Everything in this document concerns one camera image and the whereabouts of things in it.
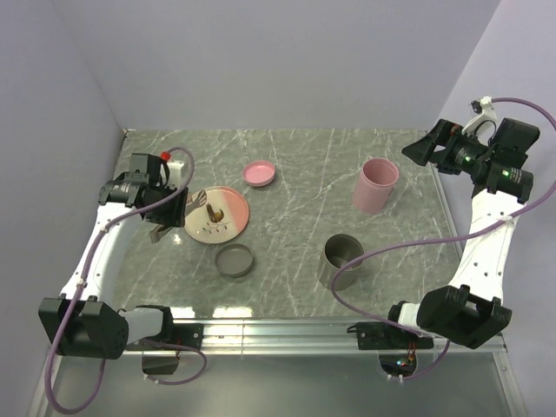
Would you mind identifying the aluminium mounting rail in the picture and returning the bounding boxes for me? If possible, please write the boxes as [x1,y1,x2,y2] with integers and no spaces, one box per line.
[47,319,509,357]

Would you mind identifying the pink round lid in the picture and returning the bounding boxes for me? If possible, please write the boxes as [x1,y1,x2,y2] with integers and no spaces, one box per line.
[242,160,275,188]

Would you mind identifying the grey round lid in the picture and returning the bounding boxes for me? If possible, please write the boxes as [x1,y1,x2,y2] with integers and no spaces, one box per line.
[215,243,254,278]

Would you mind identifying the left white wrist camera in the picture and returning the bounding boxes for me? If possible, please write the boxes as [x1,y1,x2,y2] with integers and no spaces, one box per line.
[160,151,187,189]

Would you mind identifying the pink cylindrical container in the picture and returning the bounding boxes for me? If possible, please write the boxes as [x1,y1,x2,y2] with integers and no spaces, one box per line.
[352,158,399,215]

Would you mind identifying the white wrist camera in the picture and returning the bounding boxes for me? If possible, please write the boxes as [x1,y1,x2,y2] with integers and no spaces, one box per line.
[462,96,498,136]
[160,151,187,189]

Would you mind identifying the grey cylindrical container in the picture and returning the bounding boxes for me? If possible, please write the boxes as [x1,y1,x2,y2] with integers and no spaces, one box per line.
[317,234,364,291]

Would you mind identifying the pink and cream plate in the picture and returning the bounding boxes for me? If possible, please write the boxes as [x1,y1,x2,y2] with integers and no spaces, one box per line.
[184,186,250,244]

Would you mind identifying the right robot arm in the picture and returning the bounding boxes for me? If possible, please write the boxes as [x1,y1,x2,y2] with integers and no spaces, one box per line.
[383,118,540,349]

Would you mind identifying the metal serving tongs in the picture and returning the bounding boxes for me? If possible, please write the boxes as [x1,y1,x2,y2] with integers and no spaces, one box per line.
[149,189,207,244]

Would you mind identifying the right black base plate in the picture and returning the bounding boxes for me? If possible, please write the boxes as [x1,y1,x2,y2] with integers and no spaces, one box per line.
[347,321,434,350]

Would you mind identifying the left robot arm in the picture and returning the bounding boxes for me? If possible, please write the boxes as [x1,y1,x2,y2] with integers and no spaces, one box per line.
[38,152,195,360]

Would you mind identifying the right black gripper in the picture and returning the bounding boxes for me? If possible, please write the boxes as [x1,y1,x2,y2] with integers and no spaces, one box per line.
[401,118,493,175]

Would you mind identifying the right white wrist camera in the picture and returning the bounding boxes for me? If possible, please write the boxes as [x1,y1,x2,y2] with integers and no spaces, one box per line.
[462,96,498,136]

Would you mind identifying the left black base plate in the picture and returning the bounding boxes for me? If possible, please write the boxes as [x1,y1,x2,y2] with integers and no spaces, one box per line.
[126,322,204,351]

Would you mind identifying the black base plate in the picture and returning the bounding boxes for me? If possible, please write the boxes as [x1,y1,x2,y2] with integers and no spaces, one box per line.
[126,322,204,351]
[347,321,434,350]

